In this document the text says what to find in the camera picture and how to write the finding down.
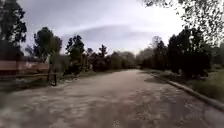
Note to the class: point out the row of trees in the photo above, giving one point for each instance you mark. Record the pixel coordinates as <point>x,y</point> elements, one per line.
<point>80,55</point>

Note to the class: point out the pale dirt gravel path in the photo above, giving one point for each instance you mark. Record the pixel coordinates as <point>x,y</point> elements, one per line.
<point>113,100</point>

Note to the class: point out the group of dark trees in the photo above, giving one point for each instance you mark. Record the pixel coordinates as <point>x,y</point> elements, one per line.
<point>186,53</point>

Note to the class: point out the stone kerb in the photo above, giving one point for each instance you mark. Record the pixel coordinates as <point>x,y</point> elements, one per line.
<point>200,95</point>

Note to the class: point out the grass verge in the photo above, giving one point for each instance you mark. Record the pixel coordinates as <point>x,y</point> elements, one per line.
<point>210,85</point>

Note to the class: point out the overhanging tree branches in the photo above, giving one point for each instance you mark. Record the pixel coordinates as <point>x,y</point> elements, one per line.
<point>203,15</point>

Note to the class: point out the tall dark tree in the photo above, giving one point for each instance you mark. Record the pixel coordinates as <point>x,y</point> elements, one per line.
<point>10,30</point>

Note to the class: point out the wooden rail fence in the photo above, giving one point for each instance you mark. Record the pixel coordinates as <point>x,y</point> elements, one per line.
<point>23,68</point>

